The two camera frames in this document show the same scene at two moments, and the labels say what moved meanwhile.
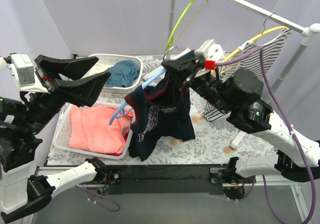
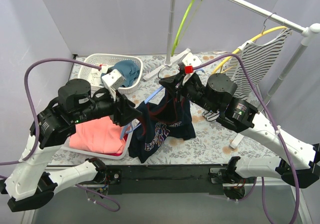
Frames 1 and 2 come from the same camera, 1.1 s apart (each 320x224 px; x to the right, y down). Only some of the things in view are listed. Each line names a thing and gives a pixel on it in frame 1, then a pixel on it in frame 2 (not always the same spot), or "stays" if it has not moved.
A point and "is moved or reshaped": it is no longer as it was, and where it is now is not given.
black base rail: (208, 179) stays
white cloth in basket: (98, 68) stays
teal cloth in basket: (123, 73) stays
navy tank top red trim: (161, 108) is moved or reshaped
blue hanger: (152, 80) -> (130, 127)
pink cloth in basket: (90, 128) stays
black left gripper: (44, 77) -> (119, 109)
